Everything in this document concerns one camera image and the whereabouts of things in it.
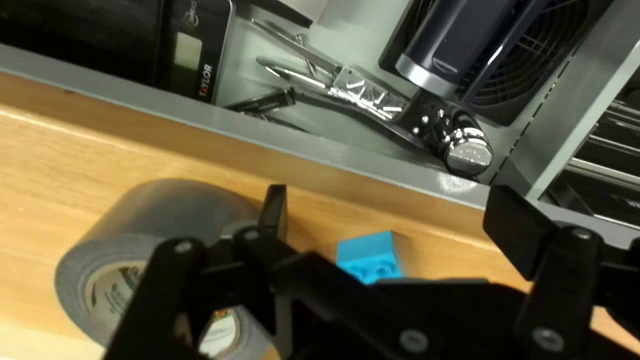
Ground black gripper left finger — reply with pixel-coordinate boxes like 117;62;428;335
102;185;301;360

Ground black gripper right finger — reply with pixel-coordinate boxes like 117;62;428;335
481;185;605;360

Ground blue block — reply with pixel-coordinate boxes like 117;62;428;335
334;231;406;286

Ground black silver flashlight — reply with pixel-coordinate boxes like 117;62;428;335
398;93;495;181

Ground black pen tool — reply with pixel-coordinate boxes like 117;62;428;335
223;87;300;114

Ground black fan grille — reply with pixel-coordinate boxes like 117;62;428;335
378;0;596;128

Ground black digital scale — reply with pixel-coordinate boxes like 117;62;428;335
156;0;235;104

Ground silver metal tongs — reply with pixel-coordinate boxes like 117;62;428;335
256;55;409;124

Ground thin silver metal tool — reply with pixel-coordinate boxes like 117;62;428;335
247;16;344;77

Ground black cylinder with silver rim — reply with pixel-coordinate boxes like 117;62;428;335
393;0;538;96

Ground grey duct tape roll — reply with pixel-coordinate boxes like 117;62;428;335
54;178;276;360

